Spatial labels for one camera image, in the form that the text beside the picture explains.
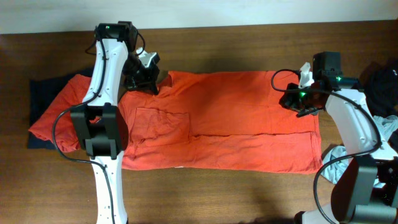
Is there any light blue crumpled garment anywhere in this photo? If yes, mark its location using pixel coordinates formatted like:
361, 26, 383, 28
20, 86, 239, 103
321, 115, 397, 184

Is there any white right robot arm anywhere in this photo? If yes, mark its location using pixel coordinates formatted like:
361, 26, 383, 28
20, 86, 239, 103
280, 52, 397, 224

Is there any folded navy garment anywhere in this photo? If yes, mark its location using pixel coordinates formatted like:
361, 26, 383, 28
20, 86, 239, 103
27, 66, 94, 149

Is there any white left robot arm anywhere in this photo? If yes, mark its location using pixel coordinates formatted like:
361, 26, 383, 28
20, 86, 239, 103
70, 21, 160, 224

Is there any orange t-shirt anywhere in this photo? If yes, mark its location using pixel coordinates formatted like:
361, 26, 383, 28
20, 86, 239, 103
119, 71, 322, 174

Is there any black crumpled garment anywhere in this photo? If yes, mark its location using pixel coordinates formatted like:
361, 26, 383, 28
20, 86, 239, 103
363, 58, 398, 144

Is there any folded orange shirt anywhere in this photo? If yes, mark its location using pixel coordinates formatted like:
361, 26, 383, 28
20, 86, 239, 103
28, 73, 103, 153

